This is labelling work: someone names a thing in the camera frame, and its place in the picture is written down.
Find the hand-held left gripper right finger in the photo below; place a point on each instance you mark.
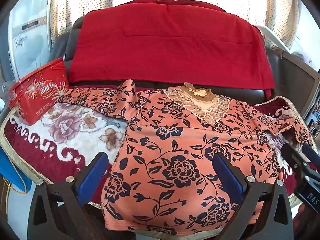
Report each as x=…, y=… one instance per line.
x=228, y=178

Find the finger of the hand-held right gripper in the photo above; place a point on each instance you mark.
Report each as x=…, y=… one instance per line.
x=309, y=153
x=290, y=155

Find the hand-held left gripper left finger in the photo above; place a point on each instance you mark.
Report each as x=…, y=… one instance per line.
x=90, y=178

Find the orange floral shirt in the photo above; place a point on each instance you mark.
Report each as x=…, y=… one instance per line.
x=175, y=155

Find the floral plush blanket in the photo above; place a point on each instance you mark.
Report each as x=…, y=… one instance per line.
x=75, y=130

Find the blue bag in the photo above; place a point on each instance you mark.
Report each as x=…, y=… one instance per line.
x=12, y=175

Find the black leather sofa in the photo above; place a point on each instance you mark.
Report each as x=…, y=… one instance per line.
x=276, y=60

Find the red printed box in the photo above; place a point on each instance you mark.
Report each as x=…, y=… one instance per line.
x=37, y=97

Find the red quilt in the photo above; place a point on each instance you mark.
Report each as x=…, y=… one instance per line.
x=162, y=50

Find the white standing air conditioner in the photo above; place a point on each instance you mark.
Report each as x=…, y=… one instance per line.
x=27, y=30

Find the dotted cream curtain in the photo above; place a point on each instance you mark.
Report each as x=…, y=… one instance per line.
x=75, y=0

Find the white furniture frame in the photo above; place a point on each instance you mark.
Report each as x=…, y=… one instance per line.
x=273, y=35

